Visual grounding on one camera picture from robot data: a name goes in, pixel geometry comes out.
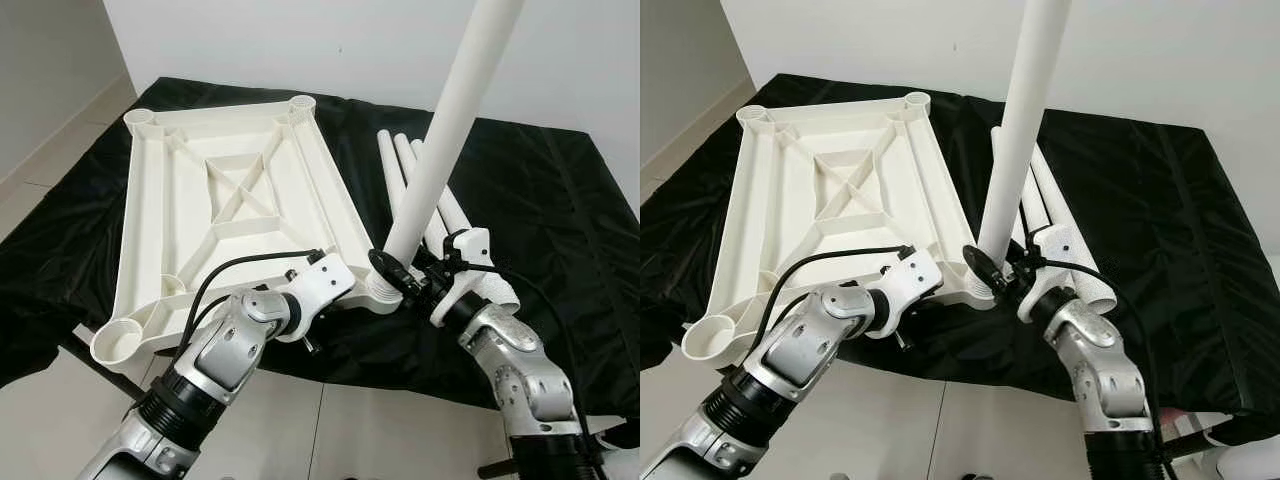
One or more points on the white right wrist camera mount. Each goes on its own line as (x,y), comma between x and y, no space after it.
(1055,250)
(470,250)

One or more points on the black tablecloth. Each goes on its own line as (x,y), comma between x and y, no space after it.
(540,220)
(1180,220)

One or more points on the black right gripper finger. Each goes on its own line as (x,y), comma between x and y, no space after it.
(387,274)
(981,270)
(1016,248)
(430,250)

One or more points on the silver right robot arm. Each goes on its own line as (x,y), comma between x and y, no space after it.
(520,370)
(1100,370)

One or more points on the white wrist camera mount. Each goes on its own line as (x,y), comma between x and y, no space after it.
(325,280)
(912,275)
(470,250)
(1055,250)

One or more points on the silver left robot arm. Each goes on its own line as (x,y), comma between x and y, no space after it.
(220,355)
(800,345)

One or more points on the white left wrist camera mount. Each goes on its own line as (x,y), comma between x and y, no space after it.
(325,280)
(912,275)

